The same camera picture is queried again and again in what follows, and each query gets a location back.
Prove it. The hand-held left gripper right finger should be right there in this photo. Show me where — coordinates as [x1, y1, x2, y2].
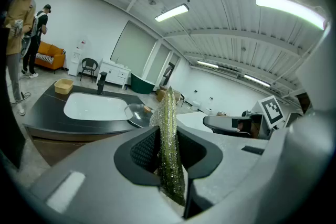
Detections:
[177, 125, 275, 220]

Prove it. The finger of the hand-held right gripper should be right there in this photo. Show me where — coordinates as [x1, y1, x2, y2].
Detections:
[202, 114, 252, 138]

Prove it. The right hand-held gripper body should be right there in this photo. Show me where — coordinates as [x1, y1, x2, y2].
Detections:
[232, 95, 287, 140]

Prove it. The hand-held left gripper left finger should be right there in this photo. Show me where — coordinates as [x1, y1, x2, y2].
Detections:
[27, 125, 184, 224]

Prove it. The cleaning cloth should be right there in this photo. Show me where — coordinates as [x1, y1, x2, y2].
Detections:
[149, 86, 188, 207]

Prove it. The glass pot lid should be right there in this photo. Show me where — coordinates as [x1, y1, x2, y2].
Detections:
[124, 103, 158, 129]

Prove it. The white bathtub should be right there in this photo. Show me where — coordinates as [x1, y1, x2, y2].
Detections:
[176, 112, 215, 134]

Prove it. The ceiling tube light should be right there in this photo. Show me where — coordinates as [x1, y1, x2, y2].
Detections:
[243, 73, 271, 87]
[196, 60, 219, 69]
[254, 0, 328, 31]
[154, 4, 190, 23]

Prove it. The large cardboard box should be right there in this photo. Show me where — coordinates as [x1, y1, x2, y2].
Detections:
[156, 84, 182, 103]

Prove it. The black framed door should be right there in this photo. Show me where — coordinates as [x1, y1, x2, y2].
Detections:
[162, 61, 175, 87]

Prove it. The white sink basin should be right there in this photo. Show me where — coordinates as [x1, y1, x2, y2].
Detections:
[63, 92, 129, 121]

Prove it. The narrow grey window blind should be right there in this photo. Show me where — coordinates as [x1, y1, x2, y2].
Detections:
[167, 51, 182, 74]

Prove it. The black topped sink cabinet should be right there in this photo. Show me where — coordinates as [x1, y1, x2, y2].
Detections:
[23, 82, 148, 167]

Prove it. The green bathtub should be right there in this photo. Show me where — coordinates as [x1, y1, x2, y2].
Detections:
[130, 72, 156, 95]

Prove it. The black sink faucet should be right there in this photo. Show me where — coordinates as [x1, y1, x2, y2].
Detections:
[96, 71, 108, 95]

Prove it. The tan plastic basin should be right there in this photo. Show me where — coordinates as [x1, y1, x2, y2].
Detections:
[54, 78, 74, 94]

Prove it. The white vanity cabinet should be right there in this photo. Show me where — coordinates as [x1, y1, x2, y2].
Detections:
[99, 58, 132, 90]

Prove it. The black wicker chair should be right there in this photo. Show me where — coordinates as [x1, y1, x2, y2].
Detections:
[79, 58, 99, 83]

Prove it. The black partition panel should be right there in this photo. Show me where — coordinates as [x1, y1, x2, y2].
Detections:
[0, 26, 26, 169]

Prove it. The wide grey window blind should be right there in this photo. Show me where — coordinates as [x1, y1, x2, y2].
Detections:
[110, 20, 158, 62]

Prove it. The white water dispenser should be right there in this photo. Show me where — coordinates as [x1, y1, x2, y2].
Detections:
[68, 36, 89, 77]

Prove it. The orange sofa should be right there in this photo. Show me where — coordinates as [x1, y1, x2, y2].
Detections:
[34, 41, 66, 74]

